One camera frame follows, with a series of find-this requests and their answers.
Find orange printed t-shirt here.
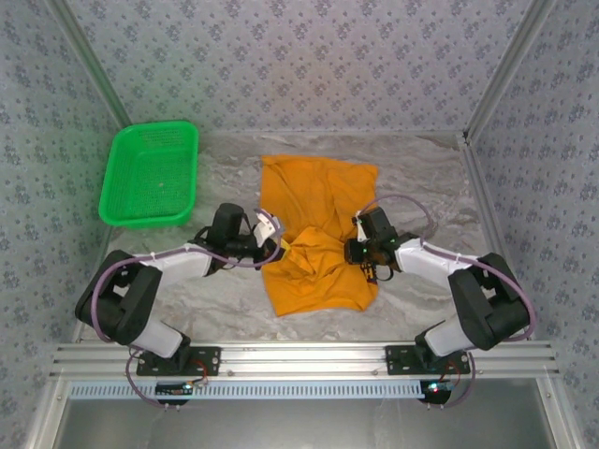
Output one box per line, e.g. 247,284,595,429
258,153,380,318

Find green plastic basket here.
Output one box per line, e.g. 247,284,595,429
97,120,200,229

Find aluminium table edge strip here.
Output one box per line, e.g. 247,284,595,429
198,128,469,140

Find right small circuit board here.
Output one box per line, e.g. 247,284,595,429
419,380,454,404

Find small circuit board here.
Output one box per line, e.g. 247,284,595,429
419,380,454,404
154,382,195,398

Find grey metal panel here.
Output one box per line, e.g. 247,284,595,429
51,397,558,449

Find left small circuit board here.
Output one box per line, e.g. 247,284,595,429
154,382,195,398

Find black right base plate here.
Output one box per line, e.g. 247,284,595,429
384,344,472,376

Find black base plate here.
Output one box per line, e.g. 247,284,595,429
136,345,222,378
384,344,472,376

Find aluminium mounting rail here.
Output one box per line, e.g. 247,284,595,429
49,340,562,381

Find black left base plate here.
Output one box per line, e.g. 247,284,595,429
136,345,222,378

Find white slotted cable duct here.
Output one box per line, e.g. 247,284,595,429
67,379,430,401

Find aluminium frame post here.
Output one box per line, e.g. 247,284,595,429
460,0,561,141
535,377,589,449
21,378,71,449
44,0,134,128

